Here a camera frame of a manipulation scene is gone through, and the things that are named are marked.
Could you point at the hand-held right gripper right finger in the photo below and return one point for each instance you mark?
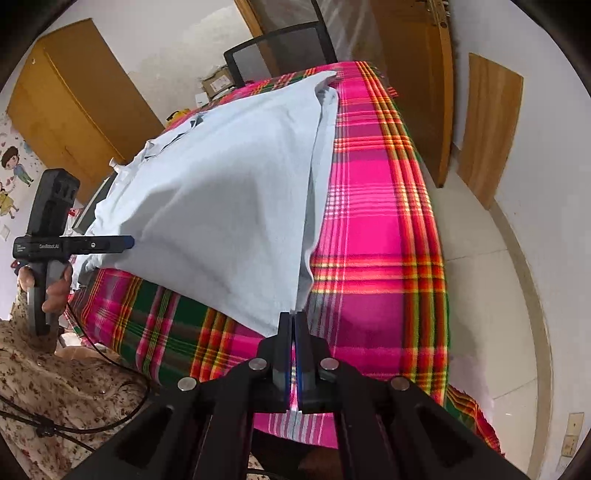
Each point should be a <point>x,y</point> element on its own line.
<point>304,369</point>

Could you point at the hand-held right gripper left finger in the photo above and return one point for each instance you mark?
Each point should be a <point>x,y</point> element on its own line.
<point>285,369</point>

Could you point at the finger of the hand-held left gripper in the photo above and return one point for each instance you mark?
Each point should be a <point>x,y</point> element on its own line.
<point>111,243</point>

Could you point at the light blue shirt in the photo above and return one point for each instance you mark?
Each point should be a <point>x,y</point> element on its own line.
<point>207,184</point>

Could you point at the person's left forearm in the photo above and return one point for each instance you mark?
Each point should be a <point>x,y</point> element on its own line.
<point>18,314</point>

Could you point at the person's left hand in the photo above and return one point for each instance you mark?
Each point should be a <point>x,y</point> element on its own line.
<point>60,290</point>

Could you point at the wooden wardrobe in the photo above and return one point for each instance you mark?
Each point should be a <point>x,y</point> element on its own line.
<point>78,101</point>

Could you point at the pink plaid tablecloth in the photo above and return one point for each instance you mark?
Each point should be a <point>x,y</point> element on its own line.
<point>378,277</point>

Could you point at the yellow bag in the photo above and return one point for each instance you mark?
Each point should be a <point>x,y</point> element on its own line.
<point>178,116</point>

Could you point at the tall white box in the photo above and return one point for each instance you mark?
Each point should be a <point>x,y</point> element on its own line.
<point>201,101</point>

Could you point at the cardboard box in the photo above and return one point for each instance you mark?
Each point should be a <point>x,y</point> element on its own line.
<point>219,83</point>

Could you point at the black mesh office chair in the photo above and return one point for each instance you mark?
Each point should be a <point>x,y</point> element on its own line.
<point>277,50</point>

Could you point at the wooden board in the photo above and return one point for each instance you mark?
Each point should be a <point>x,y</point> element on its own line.
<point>489,129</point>

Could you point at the wooden door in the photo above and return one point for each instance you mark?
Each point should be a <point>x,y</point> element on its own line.
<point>415,69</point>

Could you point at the clear plastic sheet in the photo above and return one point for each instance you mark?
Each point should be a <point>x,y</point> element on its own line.
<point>351,27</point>

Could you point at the cartoon wall stickers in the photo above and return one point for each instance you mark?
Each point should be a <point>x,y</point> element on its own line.
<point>11,166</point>

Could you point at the wooden door frame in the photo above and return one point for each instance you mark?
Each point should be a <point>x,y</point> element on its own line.
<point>251,18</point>

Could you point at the wall socket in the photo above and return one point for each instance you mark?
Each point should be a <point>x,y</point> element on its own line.
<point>571,434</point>

